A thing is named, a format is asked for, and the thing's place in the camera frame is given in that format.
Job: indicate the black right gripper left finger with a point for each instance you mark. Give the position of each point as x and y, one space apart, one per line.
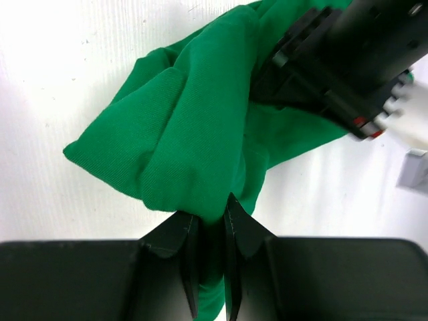
152 278

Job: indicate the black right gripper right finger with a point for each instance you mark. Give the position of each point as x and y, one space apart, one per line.
319 278

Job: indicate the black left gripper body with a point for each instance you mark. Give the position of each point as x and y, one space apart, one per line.
343 65

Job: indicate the green t-shirt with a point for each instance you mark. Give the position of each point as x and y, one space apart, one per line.
182 134

